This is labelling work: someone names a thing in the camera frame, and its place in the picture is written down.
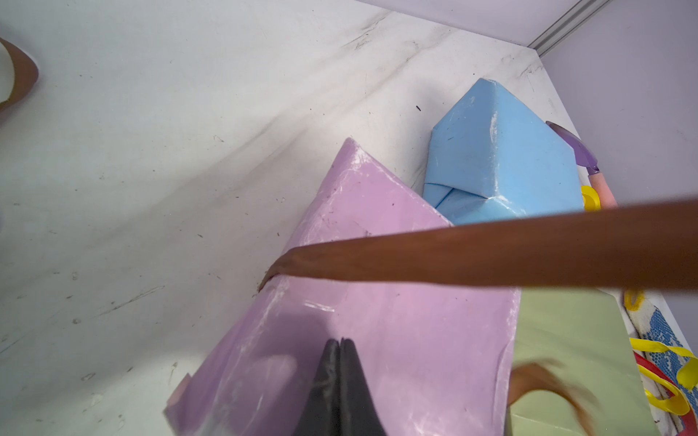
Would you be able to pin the green gift box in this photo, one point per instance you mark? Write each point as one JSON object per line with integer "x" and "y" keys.
{"x": 584, "y": 333}

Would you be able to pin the yellow ribbon of blue box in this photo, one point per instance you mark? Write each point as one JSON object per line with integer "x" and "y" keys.
{"x": 665, "y": 370}

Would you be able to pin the purple trowel pink handle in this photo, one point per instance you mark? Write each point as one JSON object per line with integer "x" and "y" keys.
{"x": 586, "y": 159}

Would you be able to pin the red ribbon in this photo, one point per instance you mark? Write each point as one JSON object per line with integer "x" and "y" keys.
{"x": 675, "y": 403}

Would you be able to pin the light blue gift box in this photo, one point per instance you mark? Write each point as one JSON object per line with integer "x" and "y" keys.
{"x": 491, "y": 158}

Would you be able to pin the blue dotted work glove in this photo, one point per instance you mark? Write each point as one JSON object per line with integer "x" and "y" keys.
{"x": 660, "y": 332}

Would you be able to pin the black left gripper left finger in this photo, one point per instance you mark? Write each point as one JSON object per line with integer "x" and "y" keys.
{"x": 321, "y": 414}

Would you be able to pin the purple gift box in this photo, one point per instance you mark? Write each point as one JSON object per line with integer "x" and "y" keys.
{"x": 436, "y": 358}

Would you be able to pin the brown ribbon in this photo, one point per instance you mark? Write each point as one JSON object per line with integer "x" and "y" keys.
{"x": 639, "y": 245}
{"x": 19, "y": 74}

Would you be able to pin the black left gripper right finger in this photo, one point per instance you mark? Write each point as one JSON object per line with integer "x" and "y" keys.
{"x": 358, "y": 417}

